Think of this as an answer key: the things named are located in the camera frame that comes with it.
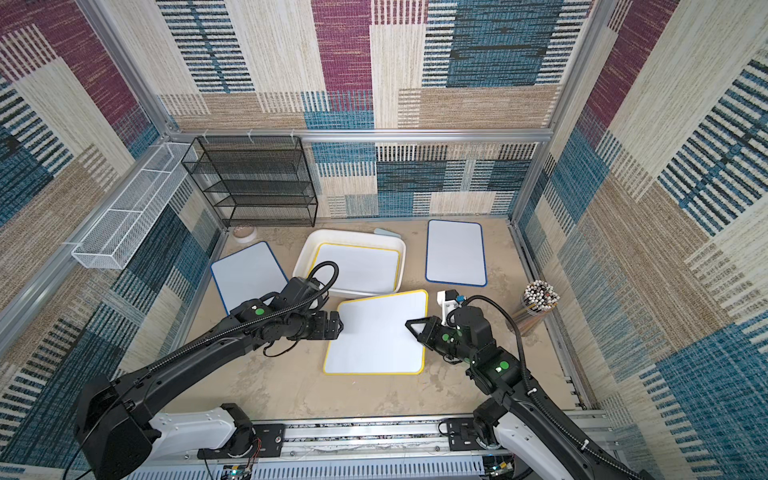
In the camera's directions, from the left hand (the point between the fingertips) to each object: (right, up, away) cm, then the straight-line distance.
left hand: (332, 327), depth 79 cm
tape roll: (-40, +26, +38) cm, 61 cm away
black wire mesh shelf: (-33, +45, +30) cm, 63 cm away
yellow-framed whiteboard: (+11, -6, +9) cm, 15 cm away
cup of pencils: (+53, +7, -2) cm, 54 cm away
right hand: (+19, +1, -5) cm, 20 cm away
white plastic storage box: (0, +25, +34) cm, 42 cm away
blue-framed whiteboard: (+39, +19, +32) cm, 54 cm away
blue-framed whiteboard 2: (-32, +12, +26) cm, 43 cm away
